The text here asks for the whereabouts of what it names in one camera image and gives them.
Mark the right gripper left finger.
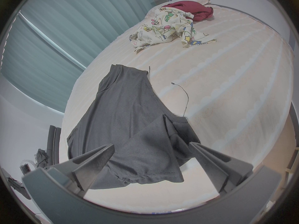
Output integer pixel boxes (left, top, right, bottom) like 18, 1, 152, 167
50, 144, 115, 192

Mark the round white-framed mirror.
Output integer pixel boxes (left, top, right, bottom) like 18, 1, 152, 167
20, 160, 35, 174

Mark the dark grey chest of drawers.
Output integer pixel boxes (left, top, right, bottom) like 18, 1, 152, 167
47, 125, 62, 165

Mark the dark red garment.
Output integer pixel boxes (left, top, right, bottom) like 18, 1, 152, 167
161, 1, 214, 22

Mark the white printed pyjama top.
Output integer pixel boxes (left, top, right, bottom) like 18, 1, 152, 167
128, 6, 217, 54

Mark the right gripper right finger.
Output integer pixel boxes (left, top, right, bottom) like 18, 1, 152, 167
188, 142, 254, 193

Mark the dark grey garment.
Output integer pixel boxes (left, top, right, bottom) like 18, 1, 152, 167
35, 148, 48, 166

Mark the blue-green curtain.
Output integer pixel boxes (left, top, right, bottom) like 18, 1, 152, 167
0, 15, 84, 114
20, 0, 157, 68

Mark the black T-shirt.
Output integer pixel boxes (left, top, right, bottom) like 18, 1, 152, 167
66, 64, 201, 190

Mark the bed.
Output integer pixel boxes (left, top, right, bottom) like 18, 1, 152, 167
59, 0, 299, 215

